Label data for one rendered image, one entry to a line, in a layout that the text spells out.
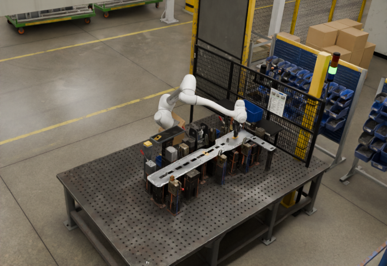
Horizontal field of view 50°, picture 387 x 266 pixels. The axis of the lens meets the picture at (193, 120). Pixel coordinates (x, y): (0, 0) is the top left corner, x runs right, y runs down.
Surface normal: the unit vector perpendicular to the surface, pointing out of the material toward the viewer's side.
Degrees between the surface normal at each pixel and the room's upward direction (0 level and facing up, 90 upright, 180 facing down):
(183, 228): 0
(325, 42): 90
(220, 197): 0
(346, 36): 90
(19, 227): 0
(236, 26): 90
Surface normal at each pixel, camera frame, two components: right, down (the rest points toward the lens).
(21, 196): 0.07, -0.85
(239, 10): -0.77, 0.29
